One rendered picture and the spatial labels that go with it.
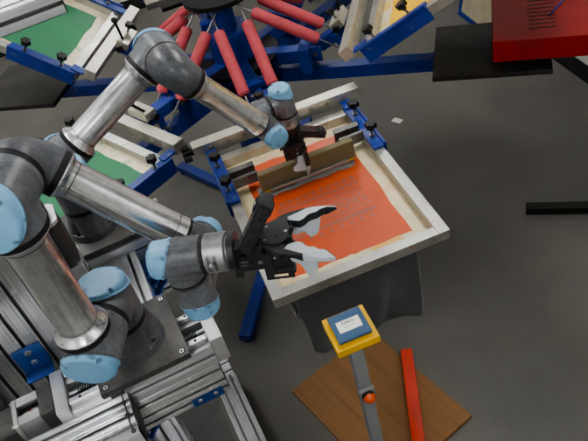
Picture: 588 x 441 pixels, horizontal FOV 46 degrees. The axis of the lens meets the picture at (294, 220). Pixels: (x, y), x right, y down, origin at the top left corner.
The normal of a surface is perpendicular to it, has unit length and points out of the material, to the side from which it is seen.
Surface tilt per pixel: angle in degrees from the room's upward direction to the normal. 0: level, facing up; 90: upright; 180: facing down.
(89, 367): 97
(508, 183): 0
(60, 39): 32
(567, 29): 0
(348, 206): 0
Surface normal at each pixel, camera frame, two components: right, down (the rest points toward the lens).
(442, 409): -0.20, -0.72
